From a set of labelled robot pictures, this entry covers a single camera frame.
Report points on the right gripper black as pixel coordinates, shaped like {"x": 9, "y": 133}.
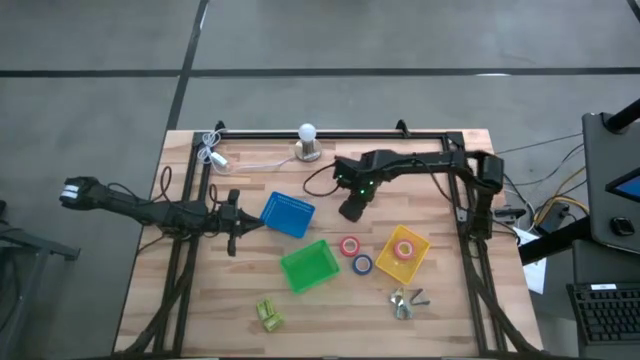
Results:
{"x": 367, "y": 182}

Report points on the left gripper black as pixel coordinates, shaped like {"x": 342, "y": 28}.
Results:
{"x": 233, "y": 220}

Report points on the red tape roll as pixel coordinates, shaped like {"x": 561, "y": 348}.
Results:
{"x": 344, "y": 240}
{"x": 398, "y": 244}

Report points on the blue tape roll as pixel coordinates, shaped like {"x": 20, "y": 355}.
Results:
{"x": 356, "y": 259}

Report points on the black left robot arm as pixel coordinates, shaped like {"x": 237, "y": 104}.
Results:
{"x": 150, "y": 212}

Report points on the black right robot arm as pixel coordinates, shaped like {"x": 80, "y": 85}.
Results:
{"x": 430, "y": 161}

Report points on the blue plastic basket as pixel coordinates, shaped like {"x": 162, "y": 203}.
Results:
{"x": 287, "y": 215}

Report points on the yellow plastic basket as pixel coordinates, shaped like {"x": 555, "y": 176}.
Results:
{"x": 395, "y": 267}

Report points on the green plastic basket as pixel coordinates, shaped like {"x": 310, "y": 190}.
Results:
{"x": 310, "y": 266}

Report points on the table lamp with white bulb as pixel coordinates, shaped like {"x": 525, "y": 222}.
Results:
{"x": 307, "y": 142}

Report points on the white paper sheet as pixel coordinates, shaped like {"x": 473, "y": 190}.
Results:
{"x": 536, "y": 270}

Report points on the black desk support bar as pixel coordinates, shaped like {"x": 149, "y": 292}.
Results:
{"x": 550, "y": 245}

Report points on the black power brick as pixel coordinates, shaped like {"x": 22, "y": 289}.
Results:
{"x": 554, "y": 217}

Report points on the black metal side stand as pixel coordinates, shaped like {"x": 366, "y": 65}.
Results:
{"x": 30, "y": 245}

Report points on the black computer mouse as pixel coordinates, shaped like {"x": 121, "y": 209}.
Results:
{"x": 622, "y": 226}

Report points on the black keyboard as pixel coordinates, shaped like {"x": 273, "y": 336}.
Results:
{"x": 607, "y": 315}

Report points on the black aluminium table frame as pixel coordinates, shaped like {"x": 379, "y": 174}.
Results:
{"x": 375, "y": 135}

